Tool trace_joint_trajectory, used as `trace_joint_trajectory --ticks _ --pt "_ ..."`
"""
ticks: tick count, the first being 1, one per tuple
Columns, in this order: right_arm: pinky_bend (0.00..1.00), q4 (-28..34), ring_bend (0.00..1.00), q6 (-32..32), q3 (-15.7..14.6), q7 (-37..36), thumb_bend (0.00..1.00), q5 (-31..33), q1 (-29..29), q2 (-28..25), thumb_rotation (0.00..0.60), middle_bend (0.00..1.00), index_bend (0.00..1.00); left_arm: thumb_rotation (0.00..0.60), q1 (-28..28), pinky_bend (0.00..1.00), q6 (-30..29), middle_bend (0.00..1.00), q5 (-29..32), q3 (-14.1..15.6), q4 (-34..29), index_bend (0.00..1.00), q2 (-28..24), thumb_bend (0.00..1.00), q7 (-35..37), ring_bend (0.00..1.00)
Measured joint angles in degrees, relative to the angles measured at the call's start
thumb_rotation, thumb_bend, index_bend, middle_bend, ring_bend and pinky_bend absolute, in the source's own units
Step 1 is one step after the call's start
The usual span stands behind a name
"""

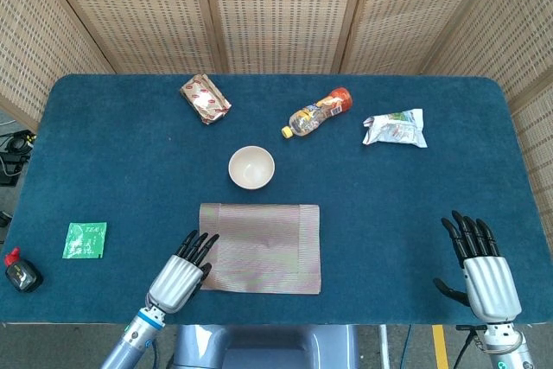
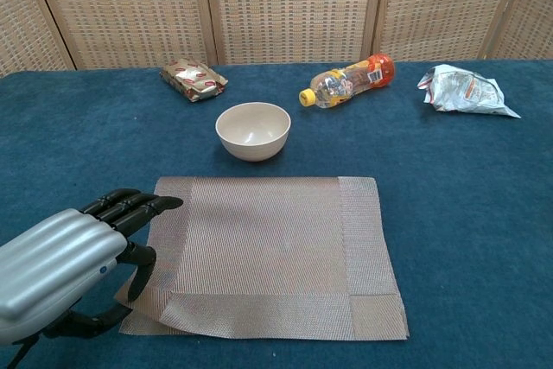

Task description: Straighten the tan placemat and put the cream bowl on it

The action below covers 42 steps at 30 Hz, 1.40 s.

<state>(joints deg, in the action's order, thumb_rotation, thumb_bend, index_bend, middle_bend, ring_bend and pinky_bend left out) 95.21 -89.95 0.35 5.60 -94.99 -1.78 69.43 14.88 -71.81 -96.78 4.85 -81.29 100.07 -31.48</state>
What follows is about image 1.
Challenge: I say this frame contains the blue felt table cover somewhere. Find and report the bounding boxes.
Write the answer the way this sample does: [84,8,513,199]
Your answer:
[0,73,548,328]

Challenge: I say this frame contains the bamboo screen panel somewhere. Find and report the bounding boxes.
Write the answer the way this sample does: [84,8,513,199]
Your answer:
[36,0,226,75]
[509,83,553,232]
[198,0,372,75]
[332,0,498,75]
[421,0,553,111]
[0,0,116,132]

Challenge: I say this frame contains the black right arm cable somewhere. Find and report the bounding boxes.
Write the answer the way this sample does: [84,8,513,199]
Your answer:
[451,328,479,369]

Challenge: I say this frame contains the brown woven placemat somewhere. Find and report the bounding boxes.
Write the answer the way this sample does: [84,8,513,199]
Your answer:
[198,202,323,296]

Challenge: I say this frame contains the green tea packet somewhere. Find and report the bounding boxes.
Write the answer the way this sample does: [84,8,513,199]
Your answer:
[61,221,108,260]

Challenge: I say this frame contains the white bowl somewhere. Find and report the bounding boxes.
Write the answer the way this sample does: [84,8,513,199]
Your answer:
[227,145,277,191]

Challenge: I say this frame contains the small black bottle red cap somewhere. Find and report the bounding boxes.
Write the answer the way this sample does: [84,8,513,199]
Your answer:
[3,246,44,294]

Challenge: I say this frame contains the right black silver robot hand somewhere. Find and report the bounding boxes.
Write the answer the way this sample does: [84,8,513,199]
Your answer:
[433,210,523,325]

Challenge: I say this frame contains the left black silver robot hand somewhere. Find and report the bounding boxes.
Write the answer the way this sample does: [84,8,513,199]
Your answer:
[146,230,220,315]

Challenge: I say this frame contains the white table leg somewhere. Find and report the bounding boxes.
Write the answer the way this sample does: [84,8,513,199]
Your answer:
[378,324,391,369]

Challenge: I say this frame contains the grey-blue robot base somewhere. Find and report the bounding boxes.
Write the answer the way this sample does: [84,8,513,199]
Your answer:
[167,324,360,369]

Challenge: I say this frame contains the blue cable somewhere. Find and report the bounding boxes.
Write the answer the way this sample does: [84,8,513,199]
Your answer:
[146,336,161,369]
[399,325,414,369]

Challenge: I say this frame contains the black cables on floor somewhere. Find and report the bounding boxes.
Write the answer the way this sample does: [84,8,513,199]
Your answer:
[0,130,36,187]

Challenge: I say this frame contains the plastic bottle orange label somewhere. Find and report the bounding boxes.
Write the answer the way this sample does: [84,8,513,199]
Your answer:
[281,86,353,140]

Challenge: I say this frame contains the gold crumpled snack wrapper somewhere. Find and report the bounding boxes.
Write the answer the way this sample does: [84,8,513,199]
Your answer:
[179,73,232,126]

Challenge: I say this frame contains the white crumpled snack bag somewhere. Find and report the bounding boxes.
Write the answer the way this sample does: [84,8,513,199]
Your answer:
[361,108,429,149]

